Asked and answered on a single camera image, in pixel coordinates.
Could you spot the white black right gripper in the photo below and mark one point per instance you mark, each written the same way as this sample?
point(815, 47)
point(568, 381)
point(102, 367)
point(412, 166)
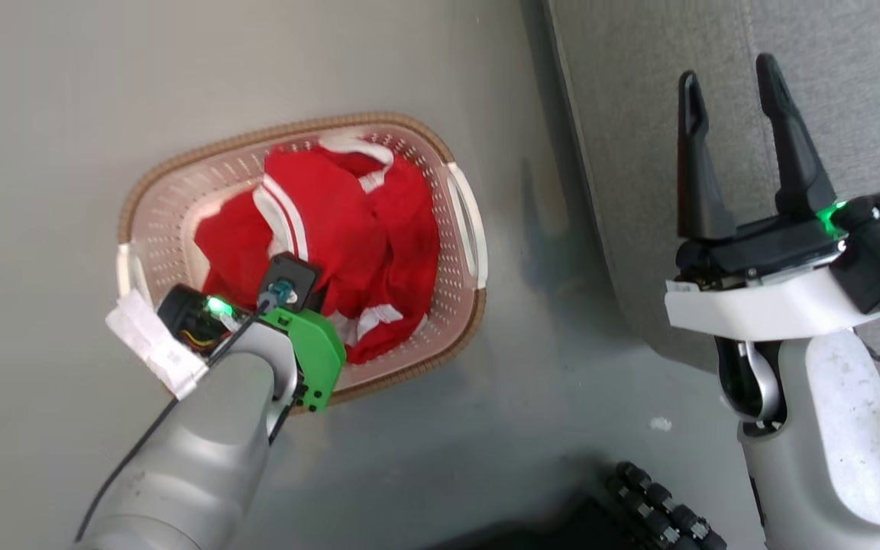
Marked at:
point(761, 305)

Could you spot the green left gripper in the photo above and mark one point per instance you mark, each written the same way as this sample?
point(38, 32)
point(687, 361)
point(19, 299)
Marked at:
point(316, 351)

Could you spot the red white-striped clothing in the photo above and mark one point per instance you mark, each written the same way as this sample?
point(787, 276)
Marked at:
point(333, 229)

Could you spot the cream perforated laundry basket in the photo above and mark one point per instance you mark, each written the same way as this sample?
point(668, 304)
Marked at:
point(180, 198)

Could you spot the grey fabric sofa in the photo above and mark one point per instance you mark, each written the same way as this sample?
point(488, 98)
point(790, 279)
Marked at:
point(638, 153)

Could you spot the white paper tag on wrist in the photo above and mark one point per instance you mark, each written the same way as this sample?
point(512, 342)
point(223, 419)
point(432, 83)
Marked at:
point(153, 344)

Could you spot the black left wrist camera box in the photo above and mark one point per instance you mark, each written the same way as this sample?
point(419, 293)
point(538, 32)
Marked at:
point(299, 275)

